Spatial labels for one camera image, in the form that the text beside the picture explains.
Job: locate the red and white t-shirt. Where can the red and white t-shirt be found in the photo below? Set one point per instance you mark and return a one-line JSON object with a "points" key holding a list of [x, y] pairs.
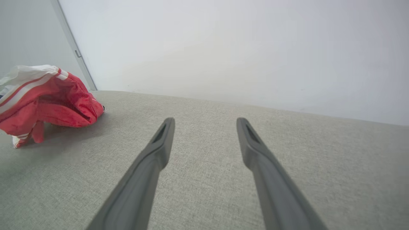
{"points": [[64, 102]]}

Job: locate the grey metal wall strip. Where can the grey metal wall strip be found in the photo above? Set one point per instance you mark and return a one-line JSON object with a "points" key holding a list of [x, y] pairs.
{"points": [[69, 36]]}

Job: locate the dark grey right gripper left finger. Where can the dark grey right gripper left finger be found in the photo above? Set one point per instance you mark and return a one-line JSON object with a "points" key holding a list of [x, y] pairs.
{"points": [[140, 185]]}

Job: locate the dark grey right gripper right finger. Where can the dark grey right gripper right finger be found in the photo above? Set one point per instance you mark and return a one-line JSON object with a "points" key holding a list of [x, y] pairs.
{"points": [[274, 188]]}

